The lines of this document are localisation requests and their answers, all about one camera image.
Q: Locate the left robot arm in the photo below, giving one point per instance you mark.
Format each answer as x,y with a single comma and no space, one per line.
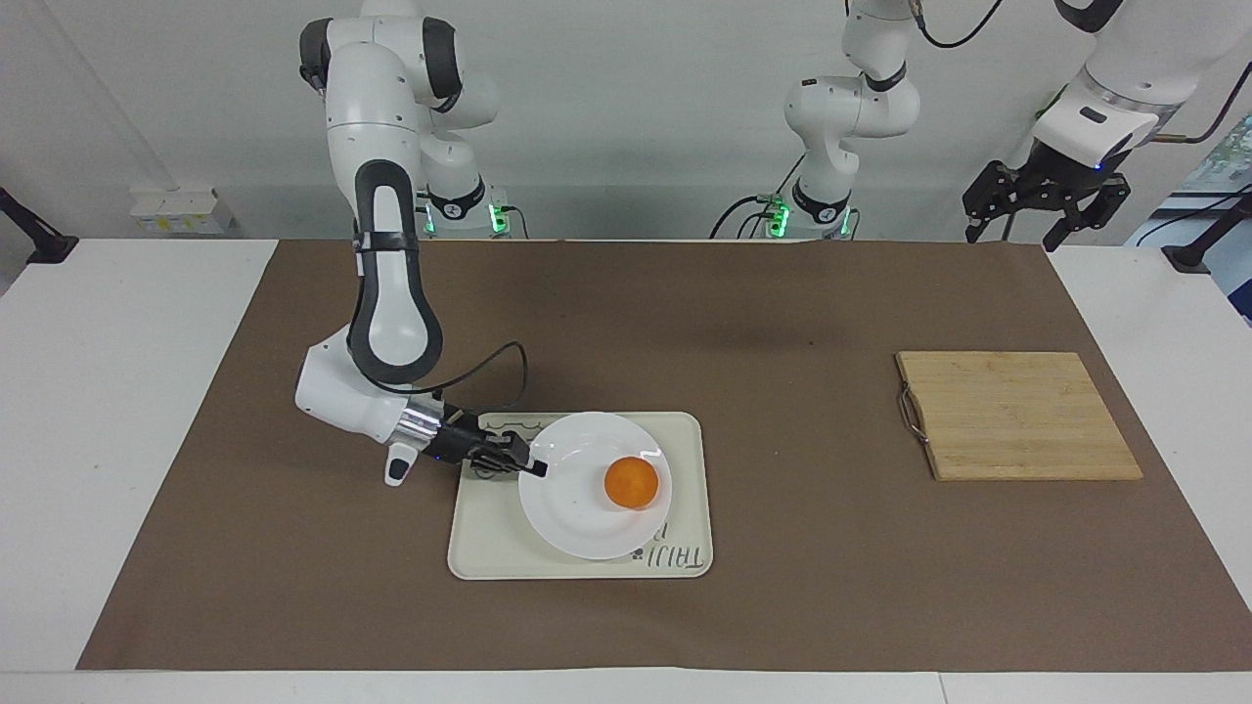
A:
846,108

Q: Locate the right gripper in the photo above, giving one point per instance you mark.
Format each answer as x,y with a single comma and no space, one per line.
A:
452,437

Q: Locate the bamboo cutting board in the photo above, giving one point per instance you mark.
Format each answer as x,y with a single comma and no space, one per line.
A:
1017,416

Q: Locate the white power strip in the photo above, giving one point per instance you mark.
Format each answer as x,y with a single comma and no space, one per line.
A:
181,210

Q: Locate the black stand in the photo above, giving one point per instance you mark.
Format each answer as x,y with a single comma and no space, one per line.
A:
34,235
1208,244

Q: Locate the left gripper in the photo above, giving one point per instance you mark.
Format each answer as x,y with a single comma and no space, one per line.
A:
1061,168

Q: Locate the orange fruit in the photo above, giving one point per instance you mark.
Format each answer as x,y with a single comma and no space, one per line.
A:
631,482

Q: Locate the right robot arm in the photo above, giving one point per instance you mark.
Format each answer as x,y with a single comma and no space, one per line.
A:
391,323

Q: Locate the white round plate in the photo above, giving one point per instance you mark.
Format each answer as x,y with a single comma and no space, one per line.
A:
577,508

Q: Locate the cream plastic tray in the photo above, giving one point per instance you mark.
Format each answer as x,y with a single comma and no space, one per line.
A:
489,538

